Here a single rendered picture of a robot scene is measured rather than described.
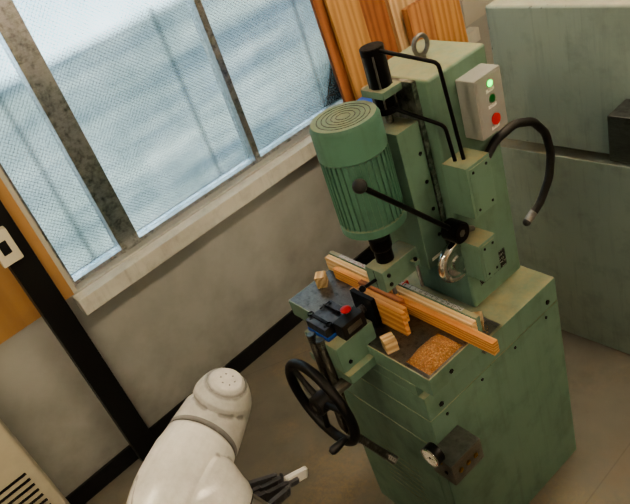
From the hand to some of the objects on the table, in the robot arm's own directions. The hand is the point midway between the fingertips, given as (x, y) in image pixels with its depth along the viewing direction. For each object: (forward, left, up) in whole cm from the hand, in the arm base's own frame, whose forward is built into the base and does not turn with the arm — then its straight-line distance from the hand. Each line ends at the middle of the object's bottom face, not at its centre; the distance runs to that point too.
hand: (295, 476), depth 179 cm
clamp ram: (+27, -30, +19) cm, 45 cm away
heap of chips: (+7, -45, +18) cm, 49 cm away
